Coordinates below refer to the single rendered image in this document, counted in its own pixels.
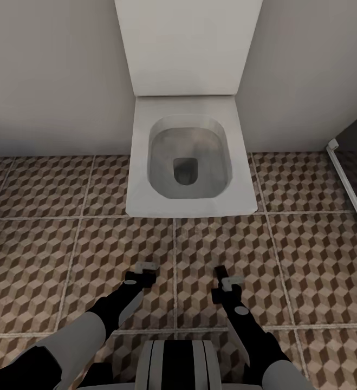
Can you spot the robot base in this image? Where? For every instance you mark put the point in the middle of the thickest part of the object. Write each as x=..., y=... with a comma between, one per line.
x=100, y=377

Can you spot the robot trunk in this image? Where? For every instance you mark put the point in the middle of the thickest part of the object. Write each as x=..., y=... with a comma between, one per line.
x=178, y=365

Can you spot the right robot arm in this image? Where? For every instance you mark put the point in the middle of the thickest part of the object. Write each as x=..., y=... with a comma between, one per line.
x=260, y=350

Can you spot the shower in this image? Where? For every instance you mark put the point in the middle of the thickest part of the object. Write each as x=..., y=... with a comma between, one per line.
x=343, y=177

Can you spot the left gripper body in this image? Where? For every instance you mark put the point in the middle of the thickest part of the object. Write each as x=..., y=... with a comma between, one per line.
x=145, y=277

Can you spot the toilet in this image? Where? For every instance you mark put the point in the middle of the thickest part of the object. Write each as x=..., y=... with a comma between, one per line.
x=186, y=59

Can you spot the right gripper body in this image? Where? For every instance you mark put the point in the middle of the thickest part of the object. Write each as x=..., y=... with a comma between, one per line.
x=219, y=296

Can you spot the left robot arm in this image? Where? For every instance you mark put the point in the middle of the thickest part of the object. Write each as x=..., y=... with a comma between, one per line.
x=54, y=362

